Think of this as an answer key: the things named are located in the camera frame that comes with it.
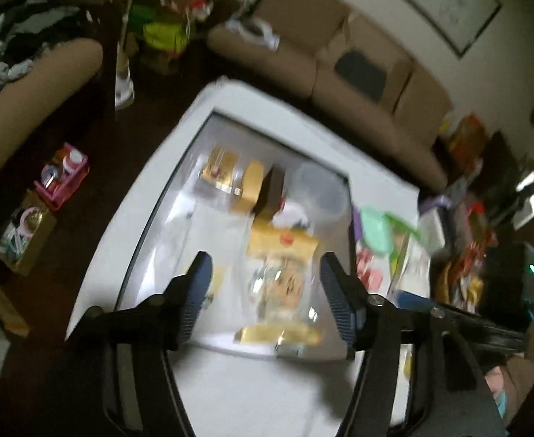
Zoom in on white ribbed table mat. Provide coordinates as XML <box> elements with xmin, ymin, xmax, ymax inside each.
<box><xmin>66</xmin><ymin>75</ymin><xmax>422</xmax><ymax>437</ymax></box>

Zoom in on clear round container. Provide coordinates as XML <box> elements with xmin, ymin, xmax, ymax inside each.
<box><xmin>289</xmin><ymin>161</ymin><xmax>350</xmax><ymax>224</ymax></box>

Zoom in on white clothes rack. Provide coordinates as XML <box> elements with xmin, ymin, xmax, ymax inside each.
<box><xmin>114</xmin><ymin>0</ymin><xmax>142</xmax><ymax>110</ymax></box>

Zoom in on mint green plate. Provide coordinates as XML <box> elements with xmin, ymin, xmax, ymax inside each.
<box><xmin>360</xmin><ymin>207</ymin><xmax>425</xmax><ymax>256</ymax></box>

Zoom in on clear box of gold clips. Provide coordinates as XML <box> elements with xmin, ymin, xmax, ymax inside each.
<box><xmin>202</xmin><ymin>146</ymin><xmax>241</xmax><ymax>194</ymax></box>

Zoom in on yellow packet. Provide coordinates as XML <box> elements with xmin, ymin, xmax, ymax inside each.
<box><xmin>247</xmin><ymin>218</ymin><xmax>320</xmax><ymax>260</ymax></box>

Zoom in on brown flat box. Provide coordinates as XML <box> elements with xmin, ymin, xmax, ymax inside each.
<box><xmin>0</xmin><ymin>273</ymin><xmax>31</xmax><ymax>338</ymax></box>

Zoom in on black cushion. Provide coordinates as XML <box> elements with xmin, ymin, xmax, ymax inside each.
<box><xmin>334</xmin><ymin>50</ymin><xmax>388</xmax><ymax>101</ymax></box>

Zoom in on dark brown box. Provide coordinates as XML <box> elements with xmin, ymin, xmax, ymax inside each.
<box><xmin>254</xmin><ymin>166</ymin><xmax>288</xmax><ymax>221</ymax></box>

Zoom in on red snack packets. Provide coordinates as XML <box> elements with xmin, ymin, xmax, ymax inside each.
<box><xmin>435</xmin><ymin>200</ymin><xmax>500</xmax><ymax>306</ymax></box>

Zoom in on cardboard box of cables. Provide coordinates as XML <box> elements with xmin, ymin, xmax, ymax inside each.
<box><xmin>0</xmin><ymin>189</ymin><xmax>58</xmax><ymax>276</ymax></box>

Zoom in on white garment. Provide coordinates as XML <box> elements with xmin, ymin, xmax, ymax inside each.
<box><xmin>226</xmin><ymin>16</ymin><xmax>280</xmax><ymax>51</ymax></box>

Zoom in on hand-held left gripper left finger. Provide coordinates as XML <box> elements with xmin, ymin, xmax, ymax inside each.
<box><xmin>66</xmin><ymin>251</ymin><xmax>215</xmax><ymax>437</ymax></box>

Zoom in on green bag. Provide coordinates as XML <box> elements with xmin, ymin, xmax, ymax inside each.
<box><xmin>130</xmin><ymin>4</ymin><xmax>190</xmax><ymax>53</ymax></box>

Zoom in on cardboard boxes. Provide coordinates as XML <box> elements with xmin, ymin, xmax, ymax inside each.
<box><xmin>444</xmin><ymin>114</ymin><xmax>488</xmax><ymax>165</ymax></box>

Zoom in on brown sofa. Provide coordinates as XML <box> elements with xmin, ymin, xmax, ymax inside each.
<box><xmin>207</xmin><ymin>0</ymin><xmax>454</xmax><ymax>192</ymax></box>

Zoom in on black storage box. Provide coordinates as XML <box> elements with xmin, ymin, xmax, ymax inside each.
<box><xmin>112</xmin><ymin>108</ymin><xmax>369</xmax><ymax>360</ymax></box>

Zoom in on person's right forearm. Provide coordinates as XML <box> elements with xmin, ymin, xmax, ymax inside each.
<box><xmin>486</xmin><ymin>354</ymin><xmax>534</xmax><ymax>424</ymax></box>

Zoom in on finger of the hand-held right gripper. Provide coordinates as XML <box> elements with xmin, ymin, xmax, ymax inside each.
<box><xmin>392</xmin><ymin>289</ymin><xmax>529</xmax><ymax>357</ymax></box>

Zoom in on brown chair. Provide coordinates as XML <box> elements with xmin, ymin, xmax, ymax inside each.
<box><xmin>0</xmin><ymin>39</ymin><xmax>104</xmax><ymax>201</ymax></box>

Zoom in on brown pillow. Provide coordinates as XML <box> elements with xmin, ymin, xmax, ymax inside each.
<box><xmin>319</xmin><ymin>13</ymin><xmax>413</xmax><ymax>114</ymax></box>

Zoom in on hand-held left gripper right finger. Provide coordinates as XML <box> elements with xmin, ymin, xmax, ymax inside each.
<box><xmin>319</xmin><ymin>252</ymin><xmax>510</xmax><ymax>437</ymax></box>

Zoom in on red ketchup packets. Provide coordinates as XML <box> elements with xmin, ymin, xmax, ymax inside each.
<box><xmin>357</xmin><ymin>250</ymin><xmax>383</xmax><ymax>290</ymax></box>

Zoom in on clear bag with gold trim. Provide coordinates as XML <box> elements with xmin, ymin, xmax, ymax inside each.
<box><xmin>237</xmin><ymin>255</ymin><xmax>324</xmax><ymax>347</ymax></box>

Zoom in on pile of clothes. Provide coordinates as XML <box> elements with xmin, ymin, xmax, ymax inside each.
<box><xmin>0</xmin><ymin>0</ymin><xmax>90</xmax><ymax>114</ymax></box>

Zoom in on pink basket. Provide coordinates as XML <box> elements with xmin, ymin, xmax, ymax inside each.
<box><xmin>34</xmin><ymin>142</ymin><xmax>90</xmax><ymax>211</ymax></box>

